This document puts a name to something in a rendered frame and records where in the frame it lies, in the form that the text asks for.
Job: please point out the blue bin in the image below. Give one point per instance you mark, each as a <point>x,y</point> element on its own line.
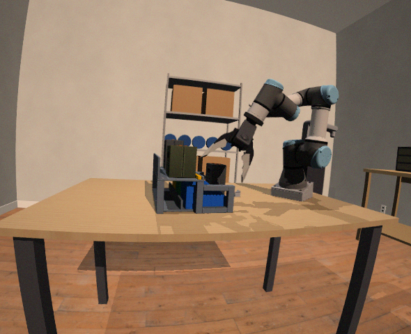
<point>210,198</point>

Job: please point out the green open bin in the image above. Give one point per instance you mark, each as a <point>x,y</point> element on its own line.
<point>178,187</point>

